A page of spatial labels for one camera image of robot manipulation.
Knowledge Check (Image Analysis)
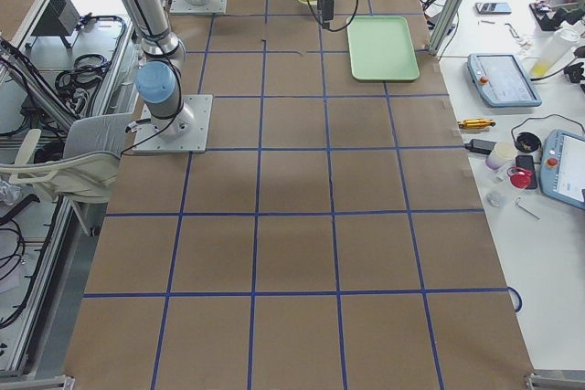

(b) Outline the light green plastic tray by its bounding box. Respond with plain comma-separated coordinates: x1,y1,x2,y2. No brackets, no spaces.
346,16,420,82

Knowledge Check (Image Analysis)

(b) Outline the black smartphone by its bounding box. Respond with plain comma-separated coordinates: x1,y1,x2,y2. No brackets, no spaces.
474,2,512,16

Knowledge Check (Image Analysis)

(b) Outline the blue teach pendant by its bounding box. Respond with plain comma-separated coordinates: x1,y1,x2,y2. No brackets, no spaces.
467,53,542,108
539,130,584,210

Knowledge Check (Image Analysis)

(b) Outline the white paper cup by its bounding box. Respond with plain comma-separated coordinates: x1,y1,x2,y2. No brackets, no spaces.
485,142,517,170

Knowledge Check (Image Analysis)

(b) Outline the clear bottle yellow liquid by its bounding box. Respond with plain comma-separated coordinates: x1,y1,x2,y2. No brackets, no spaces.
530,27,580,79

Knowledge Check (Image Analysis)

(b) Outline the red round lid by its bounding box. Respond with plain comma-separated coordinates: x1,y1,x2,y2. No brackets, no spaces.
507,166,533,189

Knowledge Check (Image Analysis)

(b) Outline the silver allen key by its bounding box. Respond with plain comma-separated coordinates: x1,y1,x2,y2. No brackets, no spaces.
515,197,540,220

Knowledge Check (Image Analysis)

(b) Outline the grey white chair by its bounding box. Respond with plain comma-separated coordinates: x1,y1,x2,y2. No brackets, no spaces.
1,112,133,236

